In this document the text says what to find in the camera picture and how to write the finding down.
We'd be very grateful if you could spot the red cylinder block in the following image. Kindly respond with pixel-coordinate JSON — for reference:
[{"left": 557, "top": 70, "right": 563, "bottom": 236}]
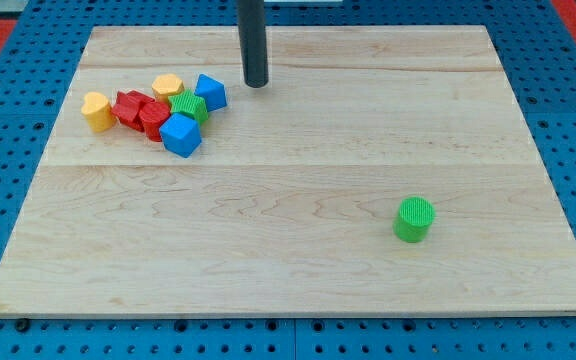
[{"left": 139, "top": 101, "right": 170, "bottom": 142}]

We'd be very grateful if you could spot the green star block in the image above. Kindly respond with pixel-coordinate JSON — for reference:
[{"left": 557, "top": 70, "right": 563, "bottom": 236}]
[{"left": 169, "top": 90, "right": 209, "bottom": 125}]

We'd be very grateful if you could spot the green cylinder block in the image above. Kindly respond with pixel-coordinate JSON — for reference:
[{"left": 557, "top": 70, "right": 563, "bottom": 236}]
[{"left": 392, "top": 196, "right": 435, "bottom": 243}]

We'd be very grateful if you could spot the blue cube block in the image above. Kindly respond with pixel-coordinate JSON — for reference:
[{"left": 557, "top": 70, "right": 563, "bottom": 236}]
[{"left": 159, "top": 114, "right": 202, "bottom": 158}]

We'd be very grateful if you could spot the light wooden board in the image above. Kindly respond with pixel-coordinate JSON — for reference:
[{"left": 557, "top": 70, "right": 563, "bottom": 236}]
[{"left": 0, "top": 25, "right": 576, "bottom": 319}]

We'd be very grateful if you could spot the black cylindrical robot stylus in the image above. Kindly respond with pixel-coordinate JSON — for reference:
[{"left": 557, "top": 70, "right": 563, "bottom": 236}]
[{"left": 236, "top": 0, "right": 269, "bottom": 88}]

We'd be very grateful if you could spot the red angular block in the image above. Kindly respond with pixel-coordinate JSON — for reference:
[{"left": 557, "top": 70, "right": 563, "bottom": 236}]
[{"left": 111, "top": 90, "right": 155, "bottom": 132}]

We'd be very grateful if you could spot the yellow heart block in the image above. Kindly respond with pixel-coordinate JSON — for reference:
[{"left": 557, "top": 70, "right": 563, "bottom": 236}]
[{"left": 81, "top": 92, "right": 117, "bottom": 133}]

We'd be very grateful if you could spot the yellow hexagon block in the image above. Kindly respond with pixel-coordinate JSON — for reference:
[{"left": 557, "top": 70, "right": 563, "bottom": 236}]
[{"left": 151, "top": 73, "right": 185, "bottom": 103}]

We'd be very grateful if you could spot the blue triangle block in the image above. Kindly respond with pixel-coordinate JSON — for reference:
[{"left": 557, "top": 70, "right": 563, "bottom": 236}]
[{"left": 194, "top": 74, "right": 227, "bottom": 112}]

